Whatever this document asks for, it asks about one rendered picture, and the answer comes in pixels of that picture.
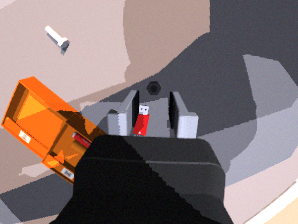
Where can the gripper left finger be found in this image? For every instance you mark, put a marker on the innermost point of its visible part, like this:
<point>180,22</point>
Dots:
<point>121,120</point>

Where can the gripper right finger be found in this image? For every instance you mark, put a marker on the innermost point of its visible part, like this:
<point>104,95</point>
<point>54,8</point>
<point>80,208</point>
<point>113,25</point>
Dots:
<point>184,122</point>

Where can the red usb stick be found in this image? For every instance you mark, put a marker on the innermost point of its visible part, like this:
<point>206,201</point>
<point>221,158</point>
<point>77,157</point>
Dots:
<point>142,120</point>

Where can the red battery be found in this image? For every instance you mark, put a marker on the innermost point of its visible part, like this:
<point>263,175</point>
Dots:
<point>81,139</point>

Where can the dark grey hex nut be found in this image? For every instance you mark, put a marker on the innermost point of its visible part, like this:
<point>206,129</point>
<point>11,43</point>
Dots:
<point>153,88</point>

